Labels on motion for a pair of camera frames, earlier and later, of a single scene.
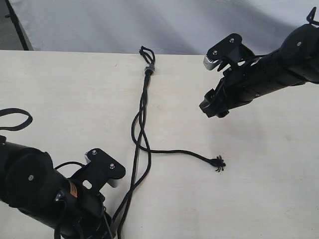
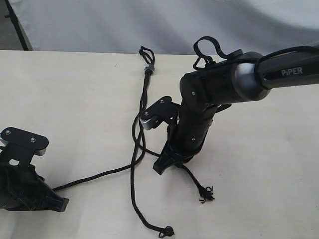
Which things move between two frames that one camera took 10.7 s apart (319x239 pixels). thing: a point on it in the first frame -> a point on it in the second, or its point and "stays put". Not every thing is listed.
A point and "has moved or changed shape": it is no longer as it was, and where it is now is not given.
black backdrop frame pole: [15, 21] stays put
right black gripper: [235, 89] -> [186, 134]
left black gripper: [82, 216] -> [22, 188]
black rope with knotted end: [139, 142] has moved or changed shape
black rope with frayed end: [218, 163] has moved or changed shape
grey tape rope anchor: [149, 66] stays put
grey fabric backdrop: [172, 27] stays put
